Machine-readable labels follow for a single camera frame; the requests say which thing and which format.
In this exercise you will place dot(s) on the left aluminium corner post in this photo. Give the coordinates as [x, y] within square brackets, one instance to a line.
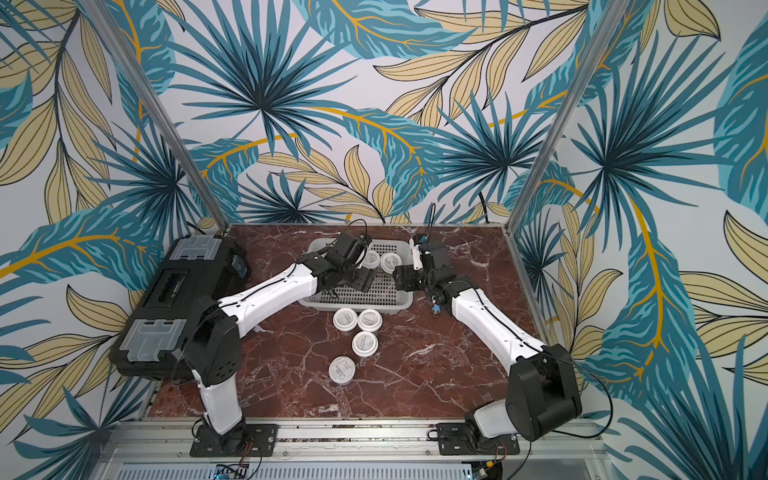
[108, 29]

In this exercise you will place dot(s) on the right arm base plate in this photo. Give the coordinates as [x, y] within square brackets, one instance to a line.
[461, 439]

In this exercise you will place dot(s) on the black toolbox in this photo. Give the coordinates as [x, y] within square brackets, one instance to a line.
[152, 340]

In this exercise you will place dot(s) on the right aluminium corner post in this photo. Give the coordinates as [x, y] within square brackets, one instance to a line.
[598, 44]

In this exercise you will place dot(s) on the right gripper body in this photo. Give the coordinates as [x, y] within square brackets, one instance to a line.
[414, 276]

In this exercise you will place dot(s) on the white yogurt cup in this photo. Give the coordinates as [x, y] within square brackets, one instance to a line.
[365, 344]
[389, 262]
[371, 260]
[345, 320]
[342, 370]
[370, 320]

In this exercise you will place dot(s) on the aluminium corner post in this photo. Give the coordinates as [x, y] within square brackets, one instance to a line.
[598, 44]
[108, 29]

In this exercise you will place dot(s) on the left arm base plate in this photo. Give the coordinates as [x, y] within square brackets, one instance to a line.
[243, 440]

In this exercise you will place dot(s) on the aluminium rail frame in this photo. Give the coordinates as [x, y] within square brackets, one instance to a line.
[323, 448]

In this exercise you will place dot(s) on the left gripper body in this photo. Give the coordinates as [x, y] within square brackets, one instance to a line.
[357, 277]

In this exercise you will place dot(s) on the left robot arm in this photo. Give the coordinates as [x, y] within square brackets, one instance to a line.
[213, 353]

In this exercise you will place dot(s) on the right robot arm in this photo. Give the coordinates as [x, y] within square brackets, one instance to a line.
[542, 392]

